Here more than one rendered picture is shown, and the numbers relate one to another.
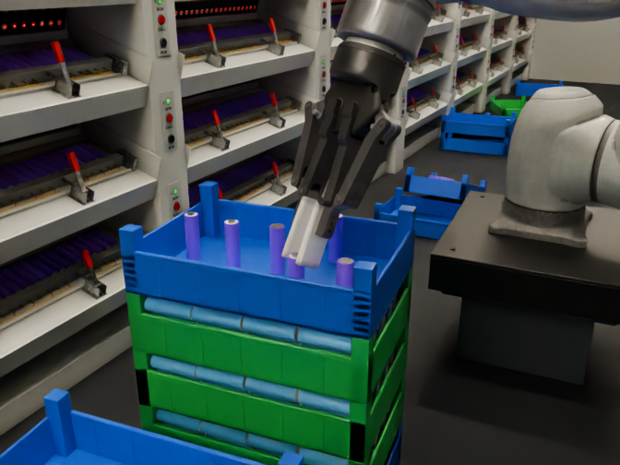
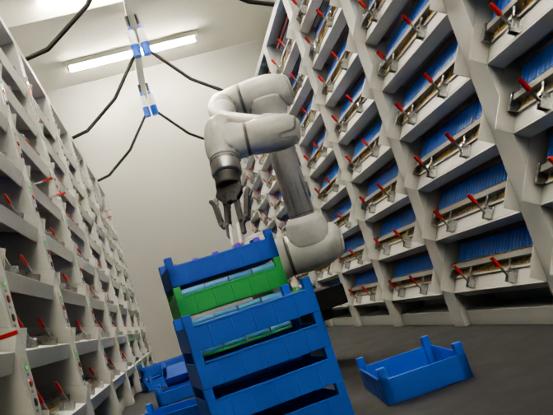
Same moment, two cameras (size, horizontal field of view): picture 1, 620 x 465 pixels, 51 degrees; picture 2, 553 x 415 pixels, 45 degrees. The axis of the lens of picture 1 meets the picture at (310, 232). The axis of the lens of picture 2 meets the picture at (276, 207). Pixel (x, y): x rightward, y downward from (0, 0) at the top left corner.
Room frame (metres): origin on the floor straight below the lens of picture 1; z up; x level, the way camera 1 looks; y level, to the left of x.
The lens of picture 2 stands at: (-0.85, 1.03, 0.30)
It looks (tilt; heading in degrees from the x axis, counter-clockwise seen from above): 7 degrees up; 321
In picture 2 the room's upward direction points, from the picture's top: 18 degrees counter-clockwise
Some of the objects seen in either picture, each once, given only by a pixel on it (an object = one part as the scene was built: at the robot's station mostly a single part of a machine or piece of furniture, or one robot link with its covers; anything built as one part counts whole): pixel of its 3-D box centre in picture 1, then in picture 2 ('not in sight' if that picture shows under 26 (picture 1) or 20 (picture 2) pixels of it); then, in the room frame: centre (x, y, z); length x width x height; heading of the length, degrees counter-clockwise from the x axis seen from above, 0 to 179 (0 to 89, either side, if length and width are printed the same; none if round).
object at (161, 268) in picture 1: (275, 247); (216, 262); (0.72, 0.04, 0.44); 0.30 x 0.20 x 0.08; 69
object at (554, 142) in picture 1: (558, 145); (265, 259); (1.21, -0.48, 0.44); 0.18 x 0.16 x 0.22; 49
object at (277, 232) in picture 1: (277, 250); not in sight; (0.72, 0.04, 0.44); 0.02 x 0.02 x 0.06
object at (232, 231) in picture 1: (232, 244); not in sight; (0.74, 0.10, 0.44); 0.02 x 0.02 x 0.06
